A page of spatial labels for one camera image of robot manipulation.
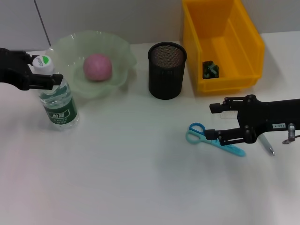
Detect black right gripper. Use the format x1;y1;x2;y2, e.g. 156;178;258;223
204;94;300;146

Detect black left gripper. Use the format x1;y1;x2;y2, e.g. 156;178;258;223
0;47;64;91

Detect clear water bottle green label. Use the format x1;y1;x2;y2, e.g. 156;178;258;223
32;55;80;132

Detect green plastic wrapper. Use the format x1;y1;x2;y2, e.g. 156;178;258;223
202;60;220;79

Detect blue and teal scissors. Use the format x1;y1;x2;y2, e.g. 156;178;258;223
186;122;246;157

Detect silver grey pen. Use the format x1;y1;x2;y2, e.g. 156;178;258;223
257;133;275;157

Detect pink peach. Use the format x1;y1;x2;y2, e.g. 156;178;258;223
83;53;113;82

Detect black mesh pen cup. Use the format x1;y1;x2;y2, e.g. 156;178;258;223
147;41;188;100

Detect light green wavy fruit plate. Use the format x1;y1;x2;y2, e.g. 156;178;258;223
48;30;138;100

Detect yellow plastic storage bin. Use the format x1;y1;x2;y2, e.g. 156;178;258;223
182;0;266;95

